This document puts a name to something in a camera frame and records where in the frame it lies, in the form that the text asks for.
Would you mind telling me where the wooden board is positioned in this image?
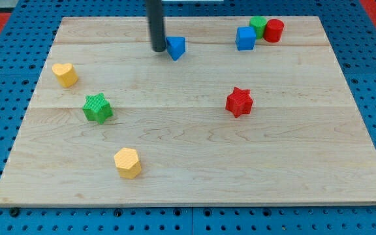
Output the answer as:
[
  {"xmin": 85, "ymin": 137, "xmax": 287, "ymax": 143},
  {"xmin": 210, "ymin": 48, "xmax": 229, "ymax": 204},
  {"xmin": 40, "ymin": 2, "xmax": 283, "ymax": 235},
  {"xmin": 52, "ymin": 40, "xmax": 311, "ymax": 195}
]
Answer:
[{"xmin": 0, "ymin": 16, "xmax": 376, "ymax": 208}]

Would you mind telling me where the red star block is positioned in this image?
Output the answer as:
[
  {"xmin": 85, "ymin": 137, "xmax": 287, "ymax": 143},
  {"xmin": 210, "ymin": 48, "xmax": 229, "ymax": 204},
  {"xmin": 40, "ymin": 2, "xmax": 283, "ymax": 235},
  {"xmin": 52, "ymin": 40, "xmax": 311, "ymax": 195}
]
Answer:
[{"xmin": 225, "ymin": 87, "xmax": 253, "ymax": 118}]

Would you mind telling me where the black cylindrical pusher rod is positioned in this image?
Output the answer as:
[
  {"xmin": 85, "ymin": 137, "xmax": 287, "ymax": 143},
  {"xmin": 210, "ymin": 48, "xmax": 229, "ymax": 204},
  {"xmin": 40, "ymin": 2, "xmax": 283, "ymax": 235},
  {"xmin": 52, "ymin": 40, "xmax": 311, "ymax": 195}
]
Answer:
[{"xmin": 145, "ymin": 0, "xmax": 166, "ymax": 52}]

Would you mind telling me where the green cylinder block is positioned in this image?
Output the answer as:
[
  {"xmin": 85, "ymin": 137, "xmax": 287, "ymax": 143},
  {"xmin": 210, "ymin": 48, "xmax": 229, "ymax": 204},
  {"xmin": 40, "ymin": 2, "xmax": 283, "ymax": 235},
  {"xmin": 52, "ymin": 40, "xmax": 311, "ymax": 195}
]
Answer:
[{"xmin": 249, "ymin": 16, "xmax": 267, "ymax": 39}]

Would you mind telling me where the blue cube block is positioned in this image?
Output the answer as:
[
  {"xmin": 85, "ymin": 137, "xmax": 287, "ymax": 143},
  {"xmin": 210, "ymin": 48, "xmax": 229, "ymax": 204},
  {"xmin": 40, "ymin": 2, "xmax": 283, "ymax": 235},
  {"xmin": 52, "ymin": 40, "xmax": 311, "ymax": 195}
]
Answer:
[{"xmin": 235, "ymin": 26, "xmax": 256, "ymax": 51}]

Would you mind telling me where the blue triangle block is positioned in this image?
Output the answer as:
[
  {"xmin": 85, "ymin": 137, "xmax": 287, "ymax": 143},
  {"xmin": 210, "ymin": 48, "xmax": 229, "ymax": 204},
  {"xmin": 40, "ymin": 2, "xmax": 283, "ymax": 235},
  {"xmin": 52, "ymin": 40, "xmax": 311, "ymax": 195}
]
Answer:
[{"xmin": 166, "ymin": 37, "xmax": 185, "ymax": 61}]

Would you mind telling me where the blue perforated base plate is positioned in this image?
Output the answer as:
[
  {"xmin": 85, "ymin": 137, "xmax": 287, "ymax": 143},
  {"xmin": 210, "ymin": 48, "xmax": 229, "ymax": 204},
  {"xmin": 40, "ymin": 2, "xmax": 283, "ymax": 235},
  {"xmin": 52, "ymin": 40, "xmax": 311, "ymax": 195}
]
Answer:
[{"xmin": 0, "ymin": 1, "xmax": 376, "ymax": 234}]

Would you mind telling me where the red cylinder block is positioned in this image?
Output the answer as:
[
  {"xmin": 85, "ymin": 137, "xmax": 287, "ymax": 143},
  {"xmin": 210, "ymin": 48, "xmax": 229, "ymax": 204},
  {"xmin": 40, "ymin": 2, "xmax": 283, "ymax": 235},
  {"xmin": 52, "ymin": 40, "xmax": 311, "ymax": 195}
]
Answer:
[{"xmin": 263, "ymin": 19, "xmax": 285, "ymax": 42}]

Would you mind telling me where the yellow heart block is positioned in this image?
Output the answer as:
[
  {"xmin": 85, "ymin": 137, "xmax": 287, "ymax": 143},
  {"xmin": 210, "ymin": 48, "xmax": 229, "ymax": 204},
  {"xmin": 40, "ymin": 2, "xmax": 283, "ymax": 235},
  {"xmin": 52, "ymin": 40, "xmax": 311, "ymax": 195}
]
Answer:
[{"xmin": 52, "ymin": 63, "xmax": 78, "ymax": 87}]

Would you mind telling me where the yellow hexagon block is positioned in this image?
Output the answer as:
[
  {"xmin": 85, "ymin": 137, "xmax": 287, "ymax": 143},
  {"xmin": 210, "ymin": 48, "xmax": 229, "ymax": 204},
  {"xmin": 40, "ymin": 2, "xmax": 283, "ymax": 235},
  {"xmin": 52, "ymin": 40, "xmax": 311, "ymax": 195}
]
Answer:
[{"xmin": 114, "ymin": 148, "xmax": 142, "ymax": 179}]

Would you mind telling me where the green star block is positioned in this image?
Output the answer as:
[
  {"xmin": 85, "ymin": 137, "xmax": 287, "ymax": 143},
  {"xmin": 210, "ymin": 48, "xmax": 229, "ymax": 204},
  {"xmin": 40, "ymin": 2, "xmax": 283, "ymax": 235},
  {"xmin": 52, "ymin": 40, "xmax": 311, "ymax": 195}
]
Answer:
[{"xmin": 82, "ymin": 93, "xmax": 113, "ymax": 125}]

